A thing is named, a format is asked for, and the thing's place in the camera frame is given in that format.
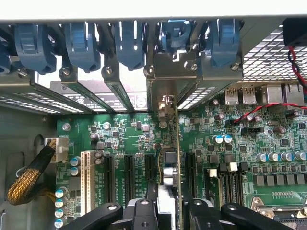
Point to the black intrusion switch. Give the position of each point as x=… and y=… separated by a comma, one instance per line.
x=295, y=31

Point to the green motherboard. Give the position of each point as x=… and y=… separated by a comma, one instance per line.
x=239, y=134

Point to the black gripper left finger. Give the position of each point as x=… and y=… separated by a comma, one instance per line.
x=144, y=215

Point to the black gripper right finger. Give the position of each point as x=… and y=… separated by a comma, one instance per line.
x=204, y=215

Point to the metal expansion slot cover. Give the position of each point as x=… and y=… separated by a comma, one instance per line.
x=223, y=74

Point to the grey metal PC case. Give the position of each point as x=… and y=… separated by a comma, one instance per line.
x=24, y=124

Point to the black RAM slot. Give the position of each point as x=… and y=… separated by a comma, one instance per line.
x=232, y=189
x=240, y=184
x=224, y=189

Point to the white expansion slot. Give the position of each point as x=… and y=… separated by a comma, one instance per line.
x=87, y=182

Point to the long black expansion slot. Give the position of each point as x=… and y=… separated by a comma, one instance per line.
x=190, y=172
x=129, y=175
x=109, y=177

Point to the CPU socket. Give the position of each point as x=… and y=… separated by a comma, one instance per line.
x=287, y=210

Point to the short black expansion slot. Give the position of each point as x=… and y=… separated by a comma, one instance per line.
x=149, y=167

